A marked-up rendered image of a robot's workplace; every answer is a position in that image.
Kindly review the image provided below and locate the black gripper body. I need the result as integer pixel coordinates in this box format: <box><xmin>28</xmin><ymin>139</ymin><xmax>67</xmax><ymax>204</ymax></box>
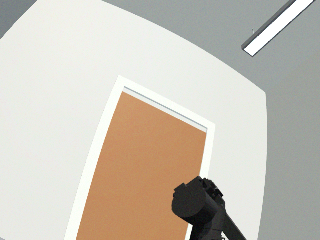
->
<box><xmin>189</xmin><ymin>229</ymin><xmax>222</xmax><ymax>240</ymax></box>

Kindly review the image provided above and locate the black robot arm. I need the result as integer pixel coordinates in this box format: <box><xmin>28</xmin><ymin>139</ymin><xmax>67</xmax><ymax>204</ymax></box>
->
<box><xmin>171</xmin><ymin>176</ymin><xmax>247</xmax><ymax>240</ymax></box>

